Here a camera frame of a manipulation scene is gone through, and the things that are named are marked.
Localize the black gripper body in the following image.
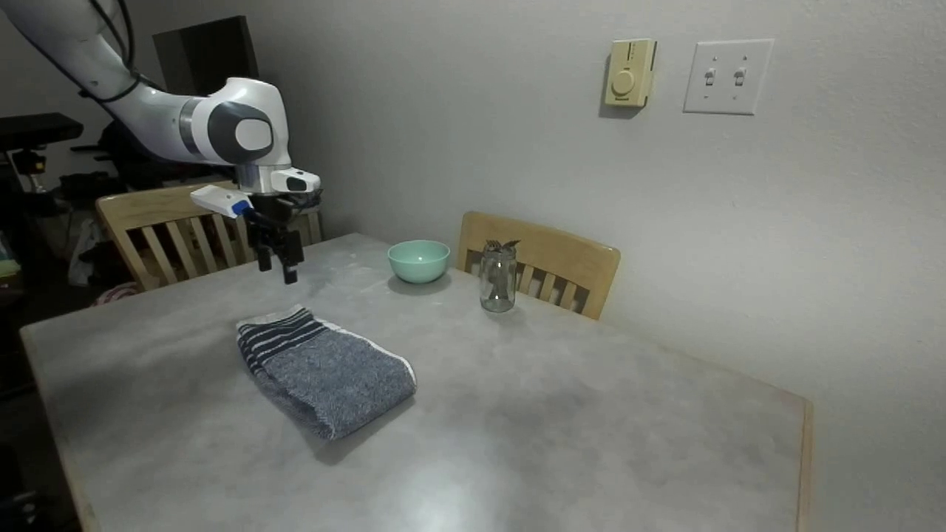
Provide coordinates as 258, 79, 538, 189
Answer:
247, 189, 320, 254

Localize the blue grey striped towel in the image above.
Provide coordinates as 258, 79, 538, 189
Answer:
235, 303, 419, 444

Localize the small beige cabinet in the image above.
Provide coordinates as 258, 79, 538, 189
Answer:
292, 200, 326, 247

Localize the wooden slat-back chair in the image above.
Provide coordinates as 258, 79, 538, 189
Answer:
96, 176, 276, 293

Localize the teal ceramic bowl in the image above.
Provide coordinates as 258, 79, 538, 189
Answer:
385, 235, 455, 290

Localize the black upright panel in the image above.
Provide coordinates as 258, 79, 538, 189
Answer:
152, 11, 261, 101

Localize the clear glass jar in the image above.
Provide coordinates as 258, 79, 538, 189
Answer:
477, 238, 523, 317

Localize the black padded armrest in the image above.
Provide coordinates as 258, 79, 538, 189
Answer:
0, 111, 87, 154

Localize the wooden chair with cutout back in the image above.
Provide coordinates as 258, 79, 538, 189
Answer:
452, 209, 625, 324

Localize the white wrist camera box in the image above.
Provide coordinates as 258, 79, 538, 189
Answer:
189, 181, 255, 220

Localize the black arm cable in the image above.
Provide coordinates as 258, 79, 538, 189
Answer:
87, 0, 143, 107

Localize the beige wall thermostat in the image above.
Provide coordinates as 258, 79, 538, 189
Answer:
601, 37, 656, 111

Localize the white double light switch plate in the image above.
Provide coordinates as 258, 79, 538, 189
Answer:
683, 37, 774, 118

